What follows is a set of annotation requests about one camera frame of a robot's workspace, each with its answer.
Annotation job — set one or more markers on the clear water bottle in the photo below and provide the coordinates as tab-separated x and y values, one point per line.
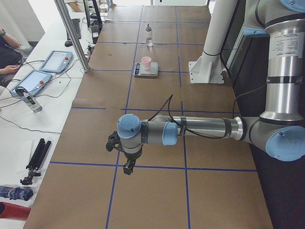
28	99

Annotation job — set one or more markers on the blue plaid folded umbrella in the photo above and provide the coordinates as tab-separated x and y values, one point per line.
16	193

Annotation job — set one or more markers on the black computer mouse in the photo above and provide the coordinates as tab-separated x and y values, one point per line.
68	44

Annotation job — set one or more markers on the red cylinder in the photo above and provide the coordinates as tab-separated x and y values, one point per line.
13	211

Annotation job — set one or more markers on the glass sauce bottle metal spout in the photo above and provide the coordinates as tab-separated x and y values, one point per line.
149	36

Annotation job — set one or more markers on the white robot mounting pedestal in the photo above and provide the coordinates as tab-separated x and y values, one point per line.
208	69

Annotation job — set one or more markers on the aluminium frame post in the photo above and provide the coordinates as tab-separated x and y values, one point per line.
72	34

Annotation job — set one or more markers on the black monitor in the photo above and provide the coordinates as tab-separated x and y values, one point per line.
92	14

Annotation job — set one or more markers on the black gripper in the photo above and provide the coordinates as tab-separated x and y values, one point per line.
131	157

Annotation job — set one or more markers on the black folded tripod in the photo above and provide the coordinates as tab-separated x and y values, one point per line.
36	161

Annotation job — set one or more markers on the black computer keyboard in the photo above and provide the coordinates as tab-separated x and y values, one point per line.
77	27

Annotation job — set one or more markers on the person in black shirt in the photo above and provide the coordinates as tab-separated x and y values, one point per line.
10	59

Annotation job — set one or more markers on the pink paper cup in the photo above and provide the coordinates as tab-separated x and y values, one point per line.
146	62

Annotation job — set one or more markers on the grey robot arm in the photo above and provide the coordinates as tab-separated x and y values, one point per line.
278	130

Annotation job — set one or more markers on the digital kitchen scale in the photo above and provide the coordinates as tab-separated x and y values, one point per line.
138	70

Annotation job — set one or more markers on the blue teach pendant tablet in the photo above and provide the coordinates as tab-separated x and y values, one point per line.
56	62

